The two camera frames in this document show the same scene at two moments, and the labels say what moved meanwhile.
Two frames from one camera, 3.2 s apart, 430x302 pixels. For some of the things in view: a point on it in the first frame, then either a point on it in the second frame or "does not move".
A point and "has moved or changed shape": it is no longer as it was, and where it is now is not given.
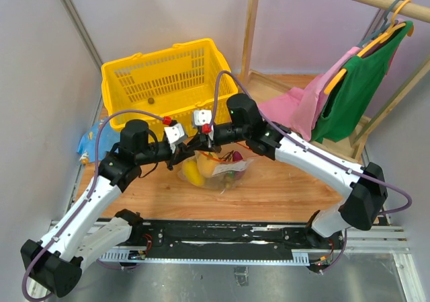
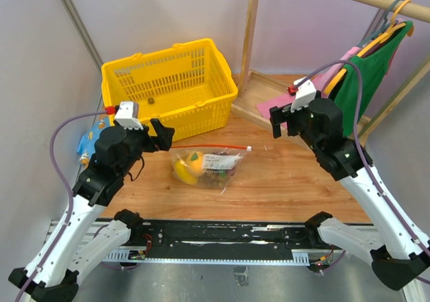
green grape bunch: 228,177 has moved or changed shape
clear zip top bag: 209,171 has moved or changed shape
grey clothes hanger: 387,23 does not move
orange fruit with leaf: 206,161 -> 195,162
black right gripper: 201,142 -> 279,116
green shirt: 345,100 does not move
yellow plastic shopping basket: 174,81 does not move
